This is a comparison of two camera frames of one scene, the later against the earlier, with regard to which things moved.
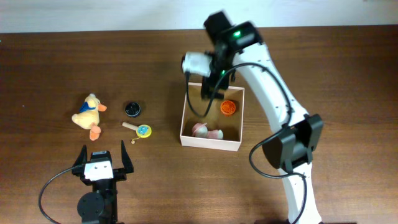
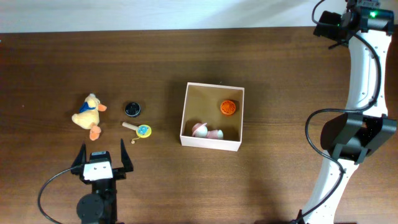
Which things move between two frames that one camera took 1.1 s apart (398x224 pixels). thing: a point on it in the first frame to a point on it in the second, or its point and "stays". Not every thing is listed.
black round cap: (132, 109) stays
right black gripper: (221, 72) to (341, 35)
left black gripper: (120, 173) stays
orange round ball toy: (227, 107) stays
